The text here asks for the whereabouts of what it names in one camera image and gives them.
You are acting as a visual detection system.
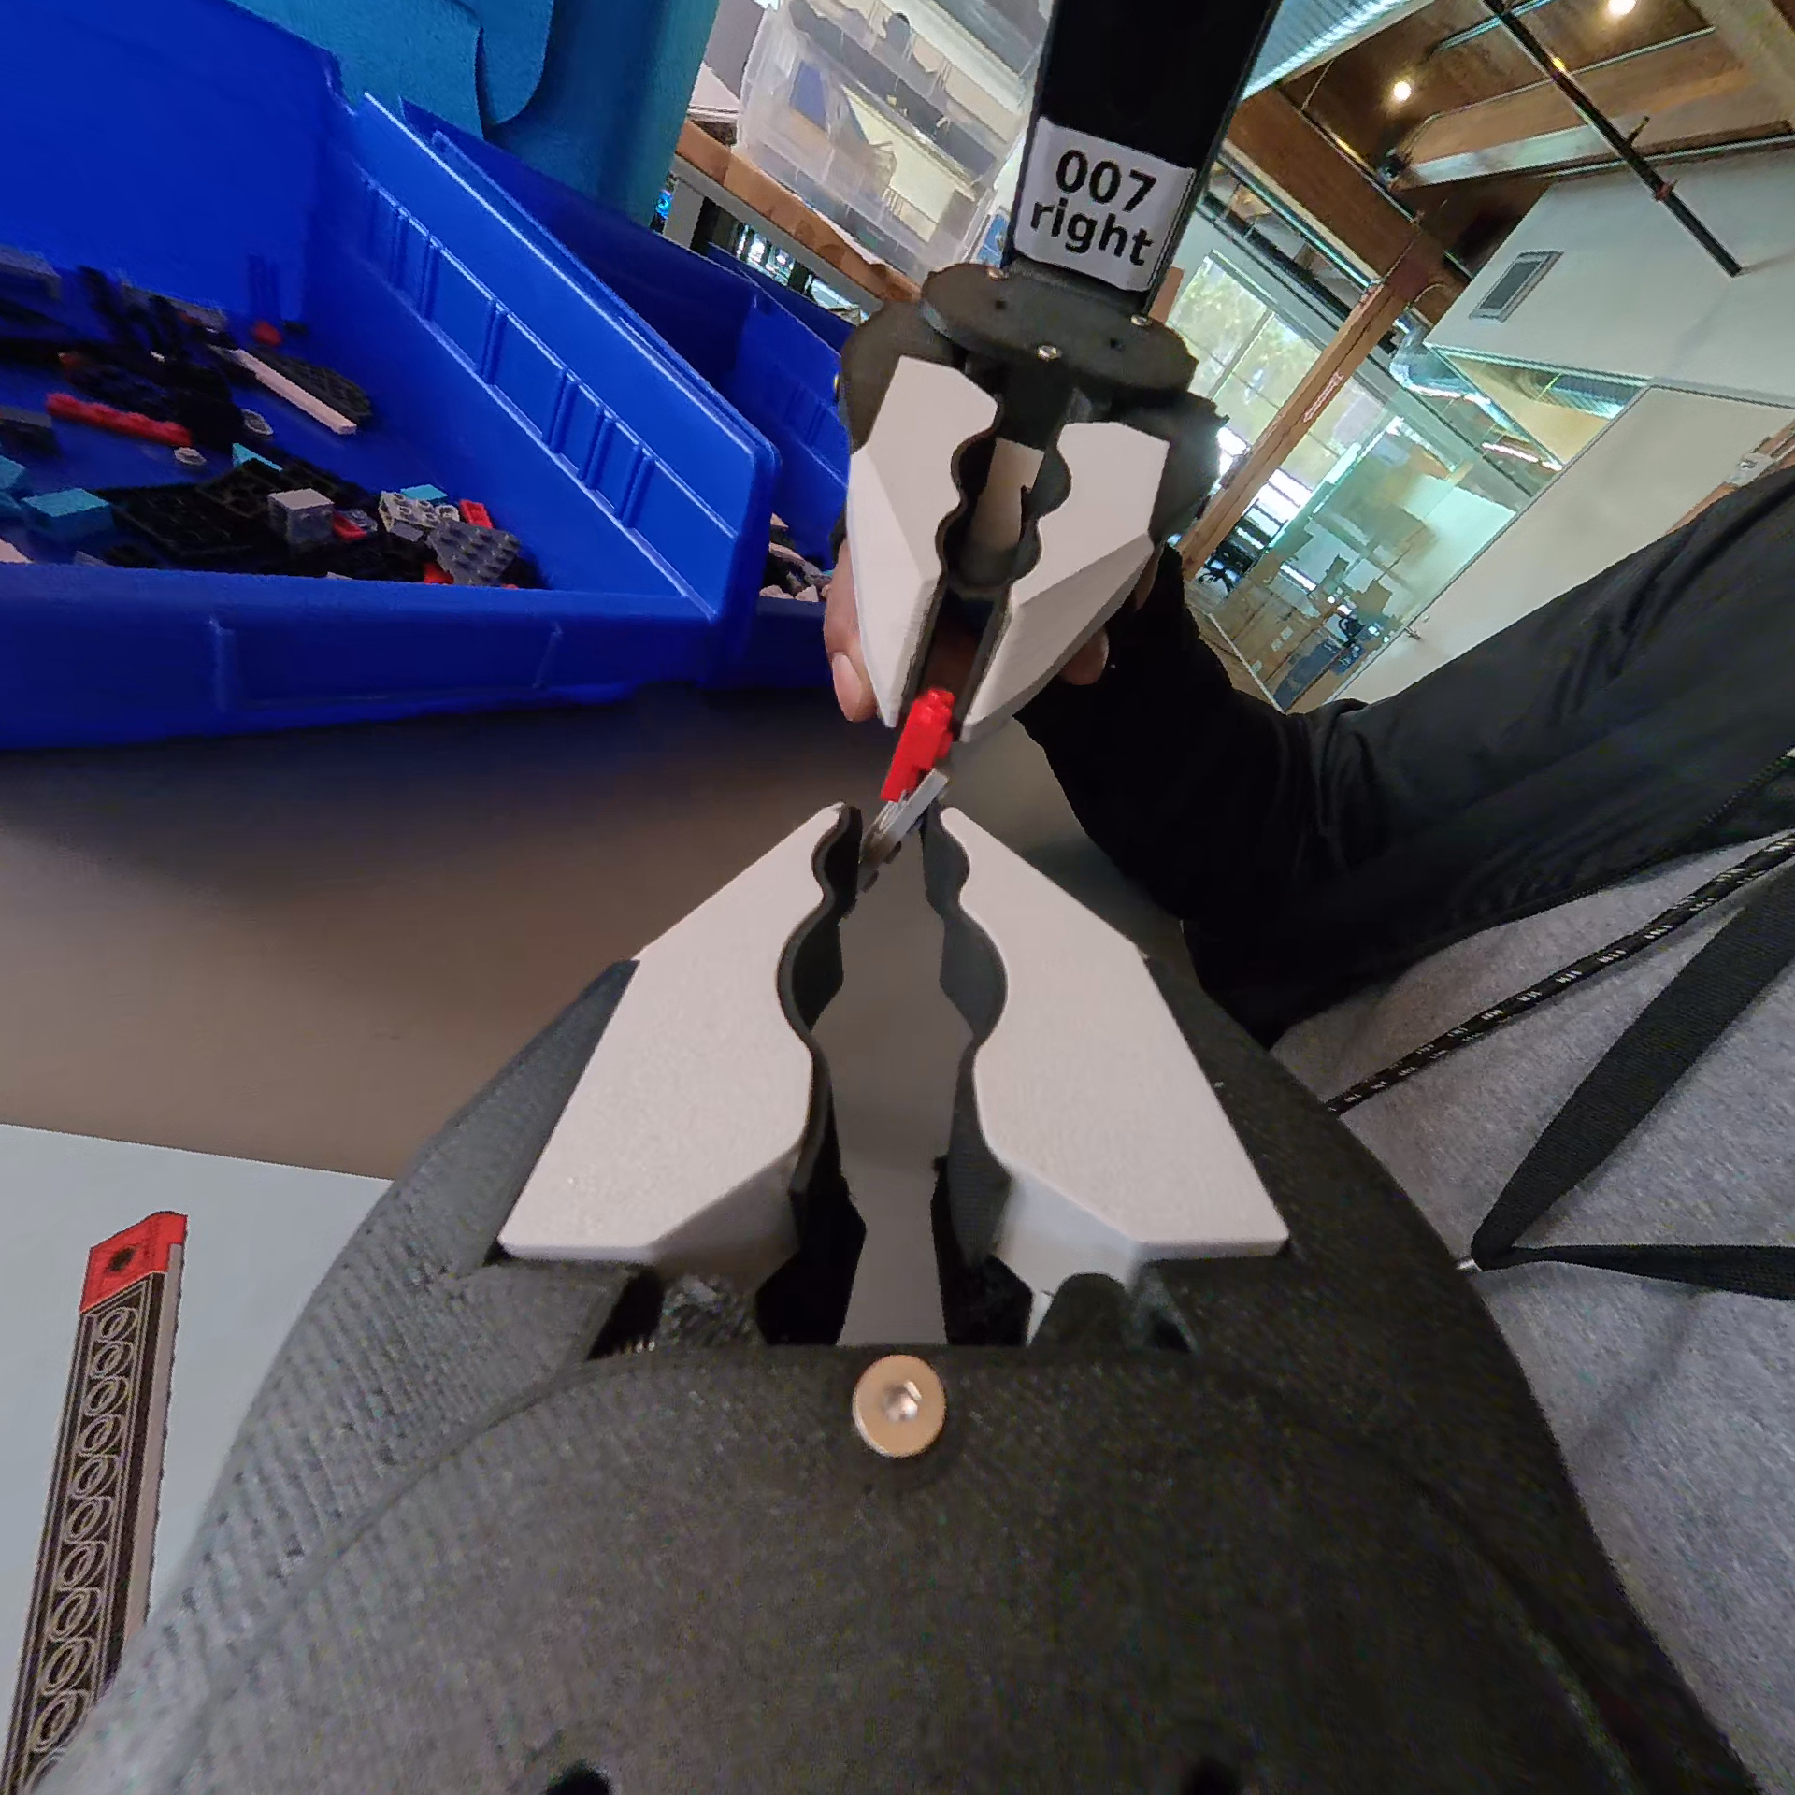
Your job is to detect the blue plastic bin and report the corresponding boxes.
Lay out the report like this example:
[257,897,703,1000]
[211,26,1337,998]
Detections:
[399,99,860,693]
[0,0,779,753]

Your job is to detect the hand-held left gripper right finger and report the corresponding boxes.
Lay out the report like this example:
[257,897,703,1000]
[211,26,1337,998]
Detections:
[919,806,1293,1346]

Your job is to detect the grey desk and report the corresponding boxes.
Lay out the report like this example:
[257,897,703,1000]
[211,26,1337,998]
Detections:
[0,689,1194,1349]

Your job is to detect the wall vent grille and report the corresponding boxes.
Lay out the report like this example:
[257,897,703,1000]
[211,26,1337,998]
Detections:
[1465,250,1562,326]

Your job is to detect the silver air duct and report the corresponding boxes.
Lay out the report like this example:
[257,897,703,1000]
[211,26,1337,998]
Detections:
[1241,0,1489,101]

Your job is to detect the black lanyard strap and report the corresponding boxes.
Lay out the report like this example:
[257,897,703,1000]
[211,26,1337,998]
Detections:
[1465,784,1795,1300]

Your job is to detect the black white-flecked cord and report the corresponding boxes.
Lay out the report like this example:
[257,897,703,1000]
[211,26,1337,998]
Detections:
[1325,828,1795,1115]

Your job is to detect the pale blue instruction booklet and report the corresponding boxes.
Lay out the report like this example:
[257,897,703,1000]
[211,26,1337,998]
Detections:
[0,1123,397,1795]

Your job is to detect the long grey brick plate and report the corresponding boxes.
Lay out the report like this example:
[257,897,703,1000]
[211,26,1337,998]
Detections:
[859,769,953,858]

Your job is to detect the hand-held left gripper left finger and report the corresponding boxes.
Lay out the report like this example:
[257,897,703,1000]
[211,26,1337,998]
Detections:
[498,806,877,1349]

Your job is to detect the blue felt bag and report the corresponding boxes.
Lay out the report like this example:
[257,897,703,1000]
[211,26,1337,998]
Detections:
[240,0,719,228]

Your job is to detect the person's right forearm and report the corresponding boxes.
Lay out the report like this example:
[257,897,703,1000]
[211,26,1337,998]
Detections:
[1017,471,1795,1047]

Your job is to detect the stack of clear storage boxes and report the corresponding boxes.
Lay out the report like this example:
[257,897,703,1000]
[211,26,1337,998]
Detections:
[728,0,1054,283]

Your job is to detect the black ceiling pole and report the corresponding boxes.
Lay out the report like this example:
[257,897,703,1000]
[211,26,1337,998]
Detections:
[1488,0,1748,276]

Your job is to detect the small red brick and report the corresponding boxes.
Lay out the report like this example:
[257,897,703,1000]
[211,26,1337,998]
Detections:
[882,689,962,805]

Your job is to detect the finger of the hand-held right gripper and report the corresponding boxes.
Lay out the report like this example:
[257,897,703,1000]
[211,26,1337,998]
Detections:
[843,354,999,729]
[958,413,1169,737]

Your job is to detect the pile of toy bricks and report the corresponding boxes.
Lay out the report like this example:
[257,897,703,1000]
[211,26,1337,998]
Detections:
[761,511,835,608]
[0,247,540,588]

